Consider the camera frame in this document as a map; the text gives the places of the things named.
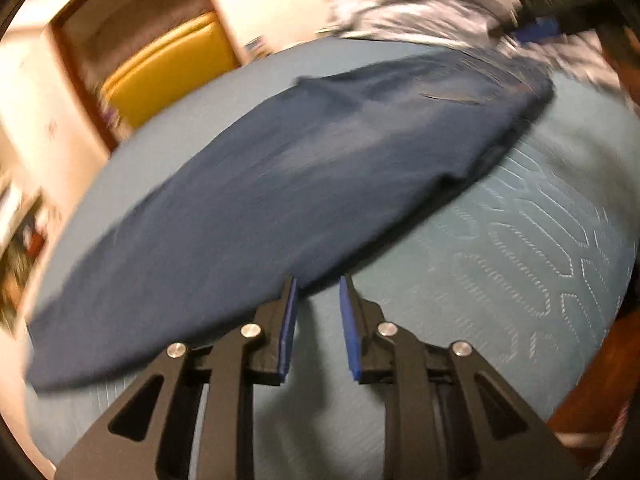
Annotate brown wooden door frame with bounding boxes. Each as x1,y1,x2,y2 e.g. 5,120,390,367
50,0,244,152

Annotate blue quilted bed cover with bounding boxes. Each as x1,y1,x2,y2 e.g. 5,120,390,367
35,39,639,479

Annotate dark wooden drawer chest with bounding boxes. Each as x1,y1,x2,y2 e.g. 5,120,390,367
546,303,640,470

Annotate grey star pattern duvet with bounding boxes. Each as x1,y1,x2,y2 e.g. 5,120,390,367
326,0,620,91

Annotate cream wall cabinet unit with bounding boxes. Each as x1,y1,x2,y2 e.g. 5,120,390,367
1,26,116,337

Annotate yellow leather armchair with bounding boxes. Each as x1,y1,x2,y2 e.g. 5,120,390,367
101,12,241,129

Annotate dark blue denim jeans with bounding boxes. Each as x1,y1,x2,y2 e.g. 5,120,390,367
26,51,553,391

